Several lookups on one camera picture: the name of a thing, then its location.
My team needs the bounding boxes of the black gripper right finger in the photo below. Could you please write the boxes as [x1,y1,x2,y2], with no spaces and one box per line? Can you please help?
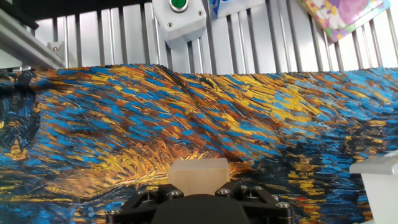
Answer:
[215,182,295,224]

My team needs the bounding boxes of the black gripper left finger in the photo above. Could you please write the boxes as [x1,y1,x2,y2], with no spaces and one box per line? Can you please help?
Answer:
[105,183,185,224]

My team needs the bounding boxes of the light wooden cube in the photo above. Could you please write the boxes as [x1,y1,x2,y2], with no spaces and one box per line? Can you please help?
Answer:
[167,157,231,197]

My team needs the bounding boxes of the white drawer with knob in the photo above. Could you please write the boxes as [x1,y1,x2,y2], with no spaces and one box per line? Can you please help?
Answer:
[348,150,398,224]

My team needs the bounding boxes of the starry night painted tablecloth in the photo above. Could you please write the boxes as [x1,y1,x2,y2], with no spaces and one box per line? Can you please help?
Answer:
[0,63,398,224]

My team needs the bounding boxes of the white box green button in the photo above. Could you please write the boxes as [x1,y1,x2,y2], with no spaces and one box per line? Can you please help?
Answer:
[151,0,208,48]

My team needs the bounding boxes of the blue tissue pack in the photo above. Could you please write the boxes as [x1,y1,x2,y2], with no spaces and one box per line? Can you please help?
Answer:
[208,0,266,19]

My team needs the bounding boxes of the colourful picture book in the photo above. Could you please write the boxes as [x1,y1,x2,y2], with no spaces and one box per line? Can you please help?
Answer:
[295,0,392,44]

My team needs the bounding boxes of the aluminium frame post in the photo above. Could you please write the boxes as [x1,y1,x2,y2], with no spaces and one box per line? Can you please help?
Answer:
[0,7,68,72]

